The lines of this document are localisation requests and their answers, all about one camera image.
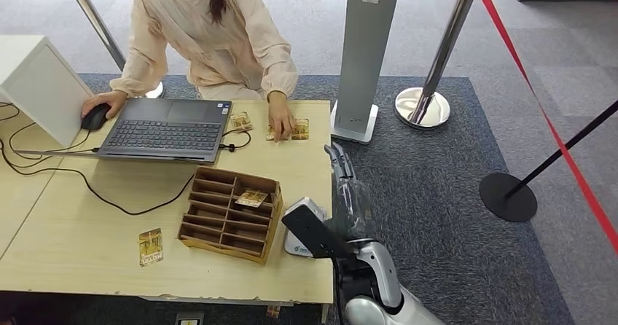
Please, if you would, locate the person's left hand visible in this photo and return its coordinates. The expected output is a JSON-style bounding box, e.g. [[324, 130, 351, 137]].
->
[[267, 90, 297, 144]]

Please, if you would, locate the person's right hand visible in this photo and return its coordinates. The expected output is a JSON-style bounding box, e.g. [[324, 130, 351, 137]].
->
[[80, 90, 129, 120]]

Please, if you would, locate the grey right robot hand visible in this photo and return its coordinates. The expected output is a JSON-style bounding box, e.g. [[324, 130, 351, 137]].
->
[[324, 141, 377, 243]]

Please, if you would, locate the black computer mouse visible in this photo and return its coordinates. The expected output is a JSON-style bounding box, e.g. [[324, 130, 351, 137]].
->
[[80, 103, 111, 132]]

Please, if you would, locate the clear plastic hand cover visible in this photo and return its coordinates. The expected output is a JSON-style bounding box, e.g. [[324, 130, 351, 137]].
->
[[333, 178, 377, 242]]

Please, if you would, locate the white card reader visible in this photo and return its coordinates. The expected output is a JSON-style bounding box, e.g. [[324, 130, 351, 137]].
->
[[283, 197, 330, 259]]

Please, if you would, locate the person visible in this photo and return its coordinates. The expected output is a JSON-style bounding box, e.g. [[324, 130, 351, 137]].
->
[[79, 0, 300, 144]]

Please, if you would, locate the wooden card organizer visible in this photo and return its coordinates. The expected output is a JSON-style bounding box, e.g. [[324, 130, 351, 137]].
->
[[176, 166, 285, 266]]

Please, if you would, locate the dark grey laptop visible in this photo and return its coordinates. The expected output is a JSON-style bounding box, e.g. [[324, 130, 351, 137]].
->
[[96, 98, 233, 165]]

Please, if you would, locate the white box cabinet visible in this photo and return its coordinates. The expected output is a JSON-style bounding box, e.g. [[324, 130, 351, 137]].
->
[[0, 35, 96, 147]]

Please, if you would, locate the grey kiosk stand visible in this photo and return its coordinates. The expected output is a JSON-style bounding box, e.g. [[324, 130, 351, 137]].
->
[[330, 0, 404, 145]]

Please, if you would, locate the black stanchion with round base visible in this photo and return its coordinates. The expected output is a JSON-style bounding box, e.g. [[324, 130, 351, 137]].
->
[[479, 101, 618, 223]]

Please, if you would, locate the floor socket plate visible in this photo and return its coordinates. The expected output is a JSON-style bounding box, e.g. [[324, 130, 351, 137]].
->
[[174, 311, 205, 325]]

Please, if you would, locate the red barrier belt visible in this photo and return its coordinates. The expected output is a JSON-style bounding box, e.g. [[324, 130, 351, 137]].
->
[[475, 0, 618, 257]]

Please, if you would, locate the short black dongle cable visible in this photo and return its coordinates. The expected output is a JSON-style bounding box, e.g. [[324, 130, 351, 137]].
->
[[218, 130, 252, 153]]

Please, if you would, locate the black mouse cable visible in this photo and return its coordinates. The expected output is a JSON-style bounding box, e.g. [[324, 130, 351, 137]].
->
[[5, 122, 93, 156]]

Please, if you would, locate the grey cable with plug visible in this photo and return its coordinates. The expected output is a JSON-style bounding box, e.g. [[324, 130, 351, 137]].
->
[[12, 148, 100, 159]]

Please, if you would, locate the chrome stanchion post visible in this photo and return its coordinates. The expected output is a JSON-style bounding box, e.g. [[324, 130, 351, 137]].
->
[[394, 0, 484, 130], [59, 0, 164, 100]]

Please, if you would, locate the black power cable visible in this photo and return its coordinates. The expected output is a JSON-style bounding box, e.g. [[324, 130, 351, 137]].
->
[[0, 139, 197, 216]]

